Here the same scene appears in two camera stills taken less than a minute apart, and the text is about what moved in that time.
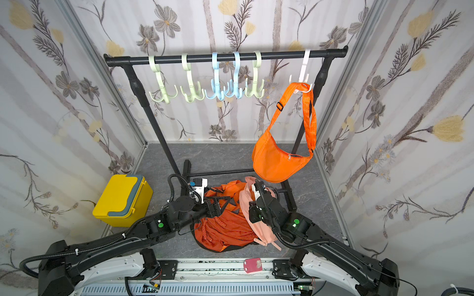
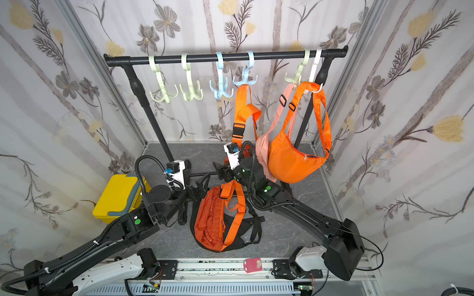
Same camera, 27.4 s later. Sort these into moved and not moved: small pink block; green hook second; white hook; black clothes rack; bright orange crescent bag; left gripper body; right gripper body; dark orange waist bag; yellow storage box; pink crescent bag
Moved: dark orange waist bag; left gripper body; right gripper body; pink crescent bag; bright orange crescent bag; white hook
Not moved: black clothes rack; green hook second; small pink block; yellow storage box
